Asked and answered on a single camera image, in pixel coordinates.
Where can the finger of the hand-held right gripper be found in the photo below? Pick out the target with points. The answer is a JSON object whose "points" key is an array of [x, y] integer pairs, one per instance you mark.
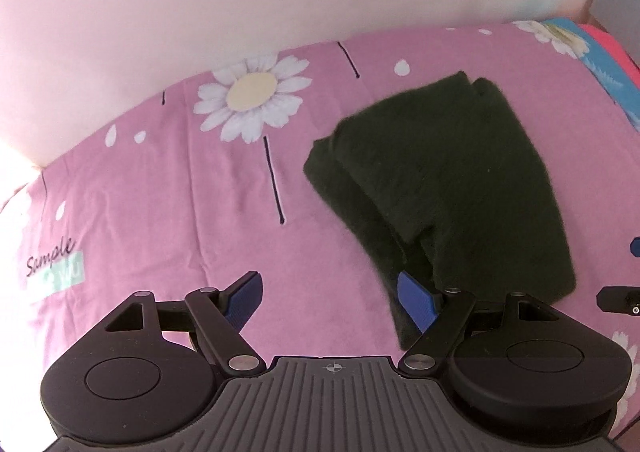
{"points": [[617, 298], [636, 248]]}

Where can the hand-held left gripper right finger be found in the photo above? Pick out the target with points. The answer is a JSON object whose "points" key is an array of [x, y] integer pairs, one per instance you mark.
{"points": [[415, 302]]}

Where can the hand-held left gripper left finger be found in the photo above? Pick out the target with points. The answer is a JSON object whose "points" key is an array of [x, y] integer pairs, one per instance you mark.
{"points": [[245, 299]]}

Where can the black knit sweater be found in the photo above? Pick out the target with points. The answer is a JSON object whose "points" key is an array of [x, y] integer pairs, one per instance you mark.
{"points": [[450, 156]]}

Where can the pink floral bedsheet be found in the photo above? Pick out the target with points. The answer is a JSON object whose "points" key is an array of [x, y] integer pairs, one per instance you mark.
{"points": [[150, 207]]}

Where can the white bed headboard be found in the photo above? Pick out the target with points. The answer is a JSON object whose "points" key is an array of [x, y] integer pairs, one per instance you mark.
{"points": [[250, 6]]}

